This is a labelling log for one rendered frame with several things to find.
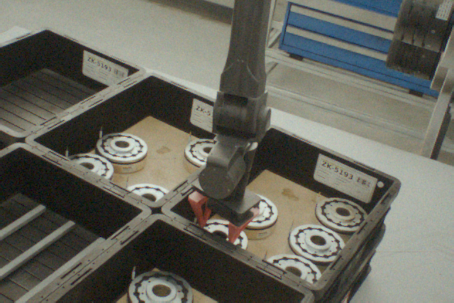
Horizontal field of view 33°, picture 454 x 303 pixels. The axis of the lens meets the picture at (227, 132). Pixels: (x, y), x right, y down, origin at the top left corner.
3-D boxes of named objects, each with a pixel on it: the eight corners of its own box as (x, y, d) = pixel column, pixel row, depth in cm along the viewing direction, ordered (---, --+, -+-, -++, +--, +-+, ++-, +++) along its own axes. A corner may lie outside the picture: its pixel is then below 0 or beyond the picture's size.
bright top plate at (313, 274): (278, 248, 133) (279, 245, 133) (330, 274, 130) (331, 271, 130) (252, 279, 125) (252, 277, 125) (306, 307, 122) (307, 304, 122)
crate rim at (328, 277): (266, 131, 157) (268, 121, 156) (401, 191, 146) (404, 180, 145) (154, 221, 126) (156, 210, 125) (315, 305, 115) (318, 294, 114)
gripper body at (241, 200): (238, 223, 124) (247, 187, 120) (190, 192, 128) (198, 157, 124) (260, 206, 129) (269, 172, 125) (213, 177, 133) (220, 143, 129)
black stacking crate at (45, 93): (44, 71, 184) (46, 28, 178) (143, 116, 173) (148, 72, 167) (-92, 132, 153) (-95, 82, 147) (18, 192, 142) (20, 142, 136)
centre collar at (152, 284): (157, 277, 121) (157, 274, 121) (182, 292, 120) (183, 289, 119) (138, 294, 118) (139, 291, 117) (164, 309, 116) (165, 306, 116)
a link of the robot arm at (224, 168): (272, 103, 118) (220, 92, 121) (248, 137, 109) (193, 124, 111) (267, 168, 124) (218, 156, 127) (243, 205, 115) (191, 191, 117)
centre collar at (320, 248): (310, 230, 139) (311, 228, 138) (335, 241, 137) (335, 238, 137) (299, 244, 135) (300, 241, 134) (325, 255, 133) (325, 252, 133)
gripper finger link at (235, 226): (230, 260, 128) (241, 218, 123) (196, 239, 131) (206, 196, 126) (252, 243, 133) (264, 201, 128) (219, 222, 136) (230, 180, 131)
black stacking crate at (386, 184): (258, 169, 162) (268, 125, 156) (386, 229, 151) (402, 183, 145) (150, 265, 131) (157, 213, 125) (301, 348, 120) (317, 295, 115)
